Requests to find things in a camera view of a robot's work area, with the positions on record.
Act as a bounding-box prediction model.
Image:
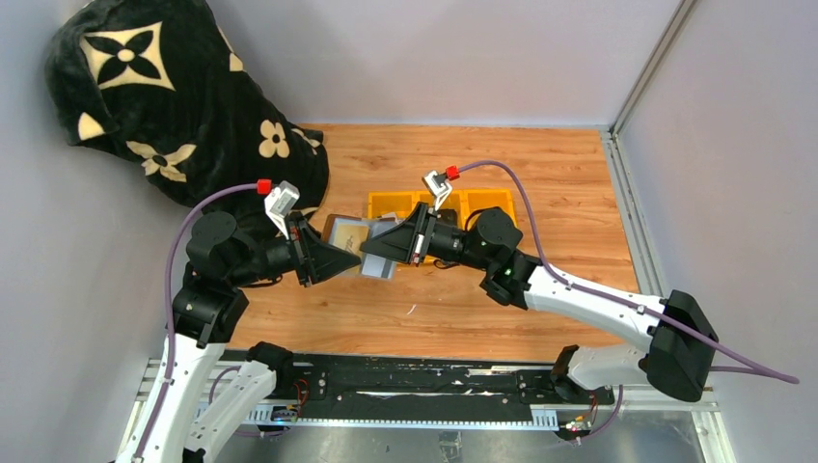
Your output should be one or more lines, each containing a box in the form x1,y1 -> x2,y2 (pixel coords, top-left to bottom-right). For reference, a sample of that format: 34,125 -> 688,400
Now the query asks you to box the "brown leather card holder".
322,214 -> 398,280

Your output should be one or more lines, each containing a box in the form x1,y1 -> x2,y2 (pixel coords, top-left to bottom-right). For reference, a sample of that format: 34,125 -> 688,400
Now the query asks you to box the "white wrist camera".
423,170 -> 453,211
264,181 -> 300,239

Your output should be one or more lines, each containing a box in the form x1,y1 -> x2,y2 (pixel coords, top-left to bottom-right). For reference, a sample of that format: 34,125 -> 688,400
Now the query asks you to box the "black floral plush blanket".
44,1 -> 330,215

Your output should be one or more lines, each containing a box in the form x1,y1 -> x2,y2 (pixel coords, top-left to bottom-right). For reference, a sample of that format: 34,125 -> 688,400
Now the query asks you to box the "corner aluminium post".
600,0 -> 698,293

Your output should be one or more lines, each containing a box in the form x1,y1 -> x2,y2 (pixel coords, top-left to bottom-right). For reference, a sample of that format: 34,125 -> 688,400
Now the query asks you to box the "purple cable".
130,178 -> 274,461
444,159 -> 802,442

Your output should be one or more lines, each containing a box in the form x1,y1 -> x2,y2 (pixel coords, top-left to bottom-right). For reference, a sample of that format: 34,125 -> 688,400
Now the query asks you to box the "yellow bin with silver cards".
367,191 -> 419,219

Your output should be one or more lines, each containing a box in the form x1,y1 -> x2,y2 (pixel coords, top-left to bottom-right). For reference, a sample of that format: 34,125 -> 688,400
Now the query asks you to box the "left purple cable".
130,178 -> 274,461

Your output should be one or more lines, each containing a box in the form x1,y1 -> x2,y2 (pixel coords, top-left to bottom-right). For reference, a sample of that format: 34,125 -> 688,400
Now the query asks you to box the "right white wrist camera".
423,170 -> 453,211

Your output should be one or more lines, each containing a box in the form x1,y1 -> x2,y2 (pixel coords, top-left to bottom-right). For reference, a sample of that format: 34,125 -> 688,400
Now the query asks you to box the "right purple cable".
444,159 -> 802,442

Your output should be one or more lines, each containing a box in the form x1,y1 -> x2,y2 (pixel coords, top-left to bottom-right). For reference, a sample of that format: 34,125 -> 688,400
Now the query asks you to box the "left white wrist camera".
264,181 -> 300,239

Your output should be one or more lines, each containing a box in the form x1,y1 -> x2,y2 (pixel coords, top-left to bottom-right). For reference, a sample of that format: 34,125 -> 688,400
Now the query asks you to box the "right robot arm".
361,203 -> 719,402

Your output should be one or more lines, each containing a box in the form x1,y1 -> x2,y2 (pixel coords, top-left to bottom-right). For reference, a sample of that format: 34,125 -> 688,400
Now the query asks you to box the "yellow bin with black cards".
414,191 -> 467,228

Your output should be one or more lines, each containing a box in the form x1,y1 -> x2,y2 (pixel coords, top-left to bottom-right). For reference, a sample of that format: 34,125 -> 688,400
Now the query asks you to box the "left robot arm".
117,211 -> 361,462

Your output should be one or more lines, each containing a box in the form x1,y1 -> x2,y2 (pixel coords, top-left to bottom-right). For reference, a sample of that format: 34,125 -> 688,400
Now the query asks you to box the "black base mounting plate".
279,353 -> 615,425

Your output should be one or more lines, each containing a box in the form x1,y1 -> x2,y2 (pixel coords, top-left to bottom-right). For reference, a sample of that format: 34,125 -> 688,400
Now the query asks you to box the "yellow bin with gold cards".
460,188 -> 517,224

